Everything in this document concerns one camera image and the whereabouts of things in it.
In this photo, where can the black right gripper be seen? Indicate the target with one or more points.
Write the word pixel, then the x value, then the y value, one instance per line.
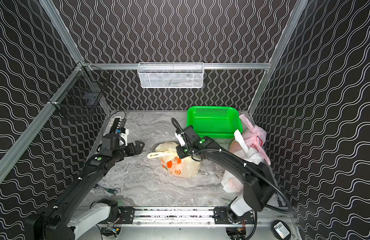
pixel 181 155

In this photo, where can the pink plastic bag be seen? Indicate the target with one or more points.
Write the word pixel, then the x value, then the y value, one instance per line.
pixel 249 144

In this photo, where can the green plastic basket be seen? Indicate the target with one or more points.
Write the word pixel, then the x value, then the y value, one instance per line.
pixel 214 121

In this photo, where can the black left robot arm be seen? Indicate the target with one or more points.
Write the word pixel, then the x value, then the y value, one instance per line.
pixel 56 222

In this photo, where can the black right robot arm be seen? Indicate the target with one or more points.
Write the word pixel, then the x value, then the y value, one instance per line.
pixel 258 183

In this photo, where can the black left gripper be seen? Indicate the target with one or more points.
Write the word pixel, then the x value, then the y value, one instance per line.
pixel 132 148

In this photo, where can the yellow bag with orange print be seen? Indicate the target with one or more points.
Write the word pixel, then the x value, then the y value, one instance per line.
pixel 167 154

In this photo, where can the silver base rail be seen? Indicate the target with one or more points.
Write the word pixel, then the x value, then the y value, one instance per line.
pixel 178 217

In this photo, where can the white wire mesh basket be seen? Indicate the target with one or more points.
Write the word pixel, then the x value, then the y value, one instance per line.
pixel 170 75

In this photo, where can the black round device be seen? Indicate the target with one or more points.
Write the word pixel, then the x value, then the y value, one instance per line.
pixel 281 230

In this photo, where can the black wire basket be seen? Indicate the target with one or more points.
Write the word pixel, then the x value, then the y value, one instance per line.
pixel 84 99

